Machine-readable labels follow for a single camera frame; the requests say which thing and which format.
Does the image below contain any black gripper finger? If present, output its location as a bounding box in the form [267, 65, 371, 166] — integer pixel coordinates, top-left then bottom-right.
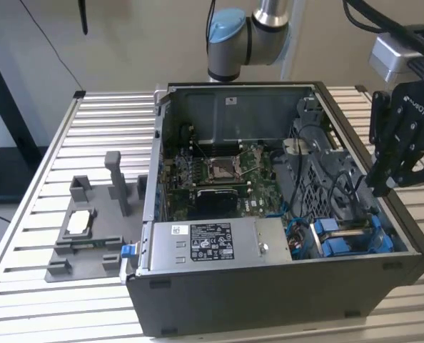
[390, 142, 424, 189]
[365, 89, 395, 198]

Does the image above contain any hard disk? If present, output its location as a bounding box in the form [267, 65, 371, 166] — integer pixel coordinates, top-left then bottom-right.
[312, 213, 386, 244]

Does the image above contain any grey metal disk bay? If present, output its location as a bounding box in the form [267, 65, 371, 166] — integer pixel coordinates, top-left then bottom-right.
[274, 117, 395, 258]

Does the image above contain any blue disk carrier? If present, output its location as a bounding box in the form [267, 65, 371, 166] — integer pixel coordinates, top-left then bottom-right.
[320, 234, 394, 259]

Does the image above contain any black RAM slot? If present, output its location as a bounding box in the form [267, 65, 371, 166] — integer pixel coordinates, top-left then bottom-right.
[193, 139, 245, 157]

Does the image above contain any green motherboard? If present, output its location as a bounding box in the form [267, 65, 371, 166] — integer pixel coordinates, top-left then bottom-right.
[161, 139, 291, 222]

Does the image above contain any metal socket cover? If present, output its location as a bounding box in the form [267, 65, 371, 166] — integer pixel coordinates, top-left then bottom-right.
[237, 146, 267, 177]

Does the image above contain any CPU socket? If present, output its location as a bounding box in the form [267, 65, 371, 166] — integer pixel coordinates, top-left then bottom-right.
[206, 156, 240, 182]

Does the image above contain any thin metal locking lever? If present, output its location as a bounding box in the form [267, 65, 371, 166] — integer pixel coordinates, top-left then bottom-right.
[193, 139, 211, 161]

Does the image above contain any black graphics card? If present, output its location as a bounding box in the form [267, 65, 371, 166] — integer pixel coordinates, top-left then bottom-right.
[168, 184, 241, 221]

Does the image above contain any black open PC case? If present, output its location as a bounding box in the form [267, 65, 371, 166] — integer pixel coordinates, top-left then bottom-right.
[124, 80, 424, 339]

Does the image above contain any silver power supply unit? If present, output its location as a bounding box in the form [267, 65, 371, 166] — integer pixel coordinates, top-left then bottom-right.
[135, 217, 293, 278]

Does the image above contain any grey parts rack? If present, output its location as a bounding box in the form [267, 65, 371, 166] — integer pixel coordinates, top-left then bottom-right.
[44, 150, 148, 283]

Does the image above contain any black hanging antenna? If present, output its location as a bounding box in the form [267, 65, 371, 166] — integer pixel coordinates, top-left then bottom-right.
[77, 0, 89, 36]

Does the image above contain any silver CPU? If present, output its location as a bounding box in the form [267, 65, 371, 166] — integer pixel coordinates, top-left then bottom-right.
[65, 210, 94, 235]

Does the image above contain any black stand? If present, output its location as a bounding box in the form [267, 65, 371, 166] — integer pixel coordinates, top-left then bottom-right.
[0, 39, 49, 205]

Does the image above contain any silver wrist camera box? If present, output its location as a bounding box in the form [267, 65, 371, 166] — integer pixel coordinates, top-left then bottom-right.
[368, 34, 424, 84]

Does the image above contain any long black wire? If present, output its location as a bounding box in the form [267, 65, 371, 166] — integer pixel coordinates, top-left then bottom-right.
[288, 123, 327, 219]

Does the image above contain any black gripper cable bundle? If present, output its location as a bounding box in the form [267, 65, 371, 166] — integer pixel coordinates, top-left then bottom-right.
[342, 0, 424, 78]

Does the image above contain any blue wire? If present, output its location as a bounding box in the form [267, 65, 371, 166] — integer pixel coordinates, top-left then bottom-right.
[280, 200, 312, 232]

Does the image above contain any coloured wire bundle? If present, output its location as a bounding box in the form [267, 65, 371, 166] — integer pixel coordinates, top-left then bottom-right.
[286, 223, 310, 259]

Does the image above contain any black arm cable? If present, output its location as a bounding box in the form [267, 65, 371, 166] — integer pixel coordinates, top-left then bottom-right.
[203, 0, 216, 46]

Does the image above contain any thin black wall cable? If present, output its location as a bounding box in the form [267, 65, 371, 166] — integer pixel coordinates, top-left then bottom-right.
[19, 0, 85, 93]

